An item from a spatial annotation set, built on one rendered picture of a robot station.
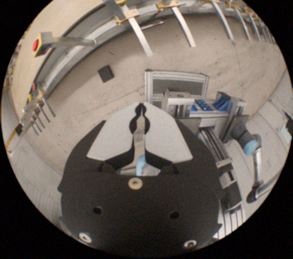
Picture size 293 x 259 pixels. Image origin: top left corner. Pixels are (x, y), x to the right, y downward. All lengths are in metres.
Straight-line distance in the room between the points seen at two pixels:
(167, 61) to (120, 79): 0.69
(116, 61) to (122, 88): 0.41
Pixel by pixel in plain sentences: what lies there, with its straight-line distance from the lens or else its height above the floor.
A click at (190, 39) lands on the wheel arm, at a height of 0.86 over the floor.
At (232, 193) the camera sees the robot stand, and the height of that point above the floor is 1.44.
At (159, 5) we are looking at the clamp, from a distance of 0.64.
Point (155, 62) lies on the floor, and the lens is 1.43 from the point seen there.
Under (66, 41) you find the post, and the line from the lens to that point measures 0.53.
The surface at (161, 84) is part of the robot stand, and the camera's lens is 1.28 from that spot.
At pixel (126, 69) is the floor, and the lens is 1.46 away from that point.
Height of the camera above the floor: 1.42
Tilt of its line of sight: 59 degrees down
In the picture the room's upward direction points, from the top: 178 degrees clockwise
